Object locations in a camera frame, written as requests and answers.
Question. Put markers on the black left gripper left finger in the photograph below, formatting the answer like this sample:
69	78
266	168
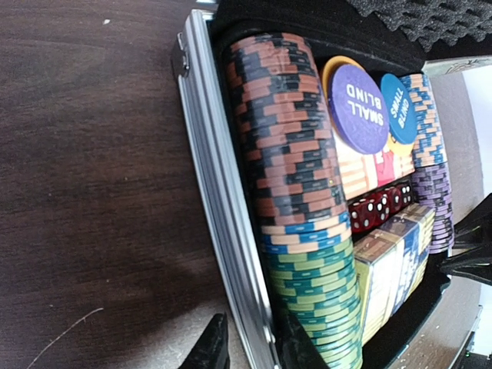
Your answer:
211	349

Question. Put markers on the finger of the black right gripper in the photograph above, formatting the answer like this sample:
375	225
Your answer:
472	237

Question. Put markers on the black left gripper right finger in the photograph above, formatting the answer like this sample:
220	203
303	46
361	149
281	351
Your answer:
295	349

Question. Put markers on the blue playing card box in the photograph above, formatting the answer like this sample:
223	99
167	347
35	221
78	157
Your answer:
390	263

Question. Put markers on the red die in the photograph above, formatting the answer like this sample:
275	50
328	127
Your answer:
406	193
363	215
382	206
395	199

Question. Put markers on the aluminium poker chip case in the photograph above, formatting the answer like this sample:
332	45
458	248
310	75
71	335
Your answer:
396	36

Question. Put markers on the right poker chip row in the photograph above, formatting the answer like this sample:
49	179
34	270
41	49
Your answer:
431	178

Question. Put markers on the poker chip row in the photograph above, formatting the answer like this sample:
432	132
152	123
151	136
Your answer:
294	180
431	178

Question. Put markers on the red die in case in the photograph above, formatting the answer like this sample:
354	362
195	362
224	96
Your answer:
363	215

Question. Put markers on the red playing card box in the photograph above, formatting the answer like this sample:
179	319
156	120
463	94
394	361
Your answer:
363	173

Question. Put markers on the blue small blind button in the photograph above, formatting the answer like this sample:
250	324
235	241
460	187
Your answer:
401	113

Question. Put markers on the purple small blind button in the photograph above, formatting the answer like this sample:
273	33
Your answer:
356	104

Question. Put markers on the left poker chip row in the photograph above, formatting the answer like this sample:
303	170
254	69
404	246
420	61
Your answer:
294	180

